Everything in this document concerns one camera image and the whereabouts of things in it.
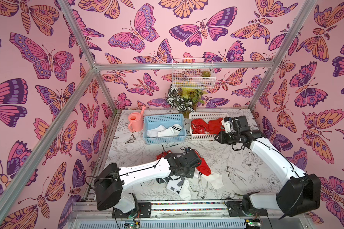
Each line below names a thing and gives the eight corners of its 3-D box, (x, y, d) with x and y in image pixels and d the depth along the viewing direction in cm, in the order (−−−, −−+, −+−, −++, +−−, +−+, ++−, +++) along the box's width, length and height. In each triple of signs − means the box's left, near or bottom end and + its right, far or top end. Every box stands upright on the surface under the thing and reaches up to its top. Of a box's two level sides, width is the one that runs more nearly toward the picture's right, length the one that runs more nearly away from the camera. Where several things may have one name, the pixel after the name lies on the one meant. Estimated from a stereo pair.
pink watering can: (130, 133, 108) (126, 124, 99) (134, 116, 119) (131, 106, 110) (143, 133, 108) (140, 124, 99) (146, 116, 119) (144, 106, 110)
